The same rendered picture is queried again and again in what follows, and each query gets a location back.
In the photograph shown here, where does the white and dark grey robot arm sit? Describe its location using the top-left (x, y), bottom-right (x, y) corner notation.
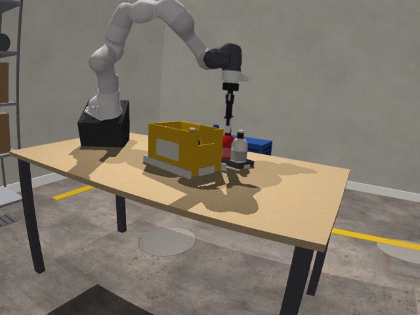
top-left (85, 0), bottom-right (249, 121)

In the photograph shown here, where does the red bottle with pale label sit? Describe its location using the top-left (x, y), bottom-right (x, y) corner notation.
top-left (222, 129), bottom-right (234, 160)

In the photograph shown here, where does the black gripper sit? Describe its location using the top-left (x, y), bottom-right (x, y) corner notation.
top-left (222, 82), bottom-right (239, 133)

